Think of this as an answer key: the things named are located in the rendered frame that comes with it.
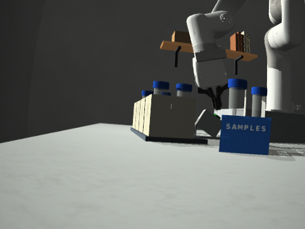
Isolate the beige bucket adapter with holes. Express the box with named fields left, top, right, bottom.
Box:
left=143, top=94, right=196, bottom=139

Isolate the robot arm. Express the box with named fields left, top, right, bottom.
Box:
left=187, top=0, right=304, bottom=113

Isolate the blue tube rack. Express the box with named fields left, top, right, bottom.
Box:
left=219, top=114, right=271, bottom=155

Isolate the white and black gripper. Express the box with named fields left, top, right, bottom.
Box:
left=193, top=57, right=228, bottom=111

